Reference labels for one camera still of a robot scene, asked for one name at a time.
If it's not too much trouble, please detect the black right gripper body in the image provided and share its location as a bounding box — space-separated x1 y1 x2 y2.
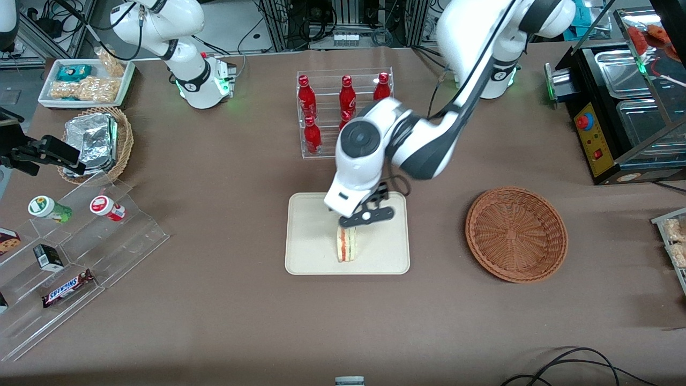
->
0 107 42 177

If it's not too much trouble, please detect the triangular sandwich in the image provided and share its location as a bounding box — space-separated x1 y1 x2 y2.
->
335 225 359 264

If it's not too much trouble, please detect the cream rectangular tray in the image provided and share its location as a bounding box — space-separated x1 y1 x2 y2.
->
284 191 411 276

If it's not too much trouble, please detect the tan wicker basket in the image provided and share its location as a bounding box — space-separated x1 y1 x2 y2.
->
56 106 135 186

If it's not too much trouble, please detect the brown round wicker basket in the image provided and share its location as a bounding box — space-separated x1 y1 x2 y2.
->
465 185 569 284

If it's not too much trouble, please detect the silver foil wrapped package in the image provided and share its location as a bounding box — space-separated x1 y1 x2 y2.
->
63 112 119 178

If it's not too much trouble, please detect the green drink cup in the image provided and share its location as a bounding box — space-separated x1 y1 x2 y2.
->
27 195 73 225

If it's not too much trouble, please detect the large clear peanut bag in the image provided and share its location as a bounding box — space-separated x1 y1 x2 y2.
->
49 76 122 104

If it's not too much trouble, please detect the white plastic snack bin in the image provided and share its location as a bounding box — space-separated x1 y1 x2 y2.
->
38 57 136 110

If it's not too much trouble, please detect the red drink cup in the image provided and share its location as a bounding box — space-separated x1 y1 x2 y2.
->
89 195 127 222

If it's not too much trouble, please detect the teal snack packet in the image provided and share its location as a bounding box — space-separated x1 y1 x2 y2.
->
56 64 93 83

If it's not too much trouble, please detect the brown chocolate cookie box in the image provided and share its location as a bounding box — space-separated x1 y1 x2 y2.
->
0 227 23 257

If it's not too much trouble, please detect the clear acrylic bottle rack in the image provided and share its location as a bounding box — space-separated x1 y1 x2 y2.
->
296 67 394 159

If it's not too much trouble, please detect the small clear peanut bag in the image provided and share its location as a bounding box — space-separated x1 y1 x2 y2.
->
94 47 127 78

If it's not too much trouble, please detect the clear acrylic tiered display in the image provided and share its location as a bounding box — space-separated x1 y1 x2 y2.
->
0 172 170 363

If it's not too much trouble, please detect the small black box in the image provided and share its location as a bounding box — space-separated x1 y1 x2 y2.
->
33 243 65 272

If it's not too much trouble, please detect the Snickers chocolate bar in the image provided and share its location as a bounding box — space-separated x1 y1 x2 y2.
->
41 269 96 309

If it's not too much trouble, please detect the black food warmer machine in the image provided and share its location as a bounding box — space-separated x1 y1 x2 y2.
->
543 6 686 187

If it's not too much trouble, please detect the teal box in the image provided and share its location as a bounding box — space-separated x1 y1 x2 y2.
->
570 12 591 38

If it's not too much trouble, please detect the steel warmer pan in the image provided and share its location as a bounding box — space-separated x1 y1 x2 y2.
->
594 49 661 101
615 98 686 159

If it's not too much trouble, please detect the red wrapped food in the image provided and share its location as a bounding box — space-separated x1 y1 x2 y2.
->
626 23 677 61

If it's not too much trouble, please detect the black floor cable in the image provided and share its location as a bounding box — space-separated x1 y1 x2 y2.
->
501 347 661 386

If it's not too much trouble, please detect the white wire rack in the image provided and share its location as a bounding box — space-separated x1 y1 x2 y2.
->
651 207 686 296

